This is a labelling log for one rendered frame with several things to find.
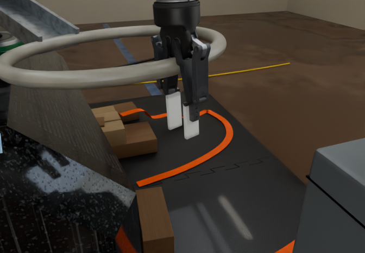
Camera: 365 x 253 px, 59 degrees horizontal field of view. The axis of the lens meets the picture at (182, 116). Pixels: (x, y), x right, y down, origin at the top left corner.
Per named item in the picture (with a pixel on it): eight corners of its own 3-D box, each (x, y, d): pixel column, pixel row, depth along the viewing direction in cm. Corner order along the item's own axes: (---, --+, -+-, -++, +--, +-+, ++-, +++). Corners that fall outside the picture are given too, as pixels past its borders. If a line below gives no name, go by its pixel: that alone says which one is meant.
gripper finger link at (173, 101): (167, 96, 58) (165, 95, 59) (170, 130, 61) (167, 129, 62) (180, 92, 60) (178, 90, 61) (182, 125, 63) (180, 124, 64)
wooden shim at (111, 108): (79, 119, 216) (79, 116, 215) (77, 113, 224) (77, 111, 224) (115, 113, 224) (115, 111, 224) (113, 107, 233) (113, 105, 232)
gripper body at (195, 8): (212, -2, 50) (212, 56, 54) (178, -4, 56) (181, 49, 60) (172, 2, 46) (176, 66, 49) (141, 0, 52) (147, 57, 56)
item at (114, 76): (-45, 70, 69) (-50, 57, 68) (123, 31, 104) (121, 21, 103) (102, 114, 41) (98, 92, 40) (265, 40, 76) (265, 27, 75)
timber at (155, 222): (174, 258, 127) (174, 235, 122) (144, 263, 125) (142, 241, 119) (162, 206, 153) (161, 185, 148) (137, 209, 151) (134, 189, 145)
